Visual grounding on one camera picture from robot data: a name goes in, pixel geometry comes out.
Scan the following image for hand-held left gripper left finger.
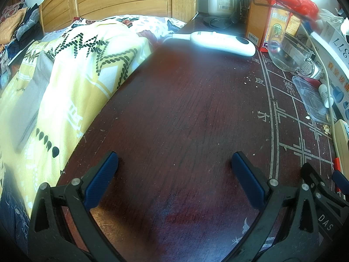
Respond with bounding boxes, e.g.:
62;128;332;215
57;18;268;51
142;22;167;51
28;151;126;262

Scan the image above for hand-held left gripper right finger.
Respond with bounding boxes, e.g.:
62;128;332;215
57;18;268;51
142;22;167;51
224;151;319;262

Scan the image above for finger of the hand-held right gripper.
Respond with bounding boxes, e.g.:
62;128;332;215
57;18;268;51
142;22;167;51
301;162;328;194
333;169;349;194

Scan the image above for grey folded pants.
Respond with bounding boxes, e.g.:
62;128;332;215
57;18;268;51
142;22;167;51
11;52;55;153

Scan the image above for clear plastic lid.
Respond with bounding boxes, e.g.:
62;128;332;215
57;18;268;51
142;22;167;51
292;75;339;122

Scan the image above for small white bottle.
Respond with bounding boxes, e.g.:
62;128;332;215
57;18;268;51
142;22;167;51
318;84;334;108

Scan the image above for white appliance carton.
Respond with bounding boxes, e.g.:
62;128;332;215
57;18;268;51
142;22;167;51
311;31;349;112

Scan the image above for yellow patterned bedsheet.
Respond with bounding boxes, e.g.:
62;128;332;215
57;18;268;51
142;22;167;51
0;16;156;216

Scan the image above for dark blue patterned cloth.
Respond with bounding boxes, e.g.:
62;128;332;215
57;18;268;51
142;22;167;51
0;186;32;254

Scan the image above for clear glass cup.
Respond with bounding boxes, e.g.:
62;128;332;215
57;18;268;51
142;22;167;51
267;35;314;71

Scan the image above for white numbered box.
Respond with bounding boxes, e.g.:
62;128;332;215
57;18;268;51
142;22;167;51
326;22;349;69

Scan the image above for white handheld device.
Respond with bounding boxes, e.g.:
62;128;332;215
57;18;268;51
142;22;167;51
172;31;256;57

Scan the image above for small orange cardboard box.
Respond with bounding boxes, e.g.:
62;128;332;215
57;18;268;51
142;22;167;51
286;13;304;36

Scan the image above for large orange cardboard box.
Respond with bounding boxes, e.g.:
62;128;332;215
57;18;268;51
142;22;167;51
245;0;292;48

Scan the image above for floral pillow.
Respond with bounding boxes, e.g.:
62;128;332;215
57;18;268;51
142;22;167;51
72;14;187;43

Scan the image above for pile of clothes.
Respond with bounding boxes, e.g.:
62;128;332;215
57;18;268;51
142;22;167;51
0;0;44;69

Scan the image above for orange cushion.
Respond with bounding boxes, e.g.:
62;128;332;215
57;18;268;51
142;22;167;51
0;8;28;45

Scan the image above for white cable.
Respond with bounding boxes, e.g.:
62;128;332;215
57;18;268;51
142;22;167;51
300;22;341;159

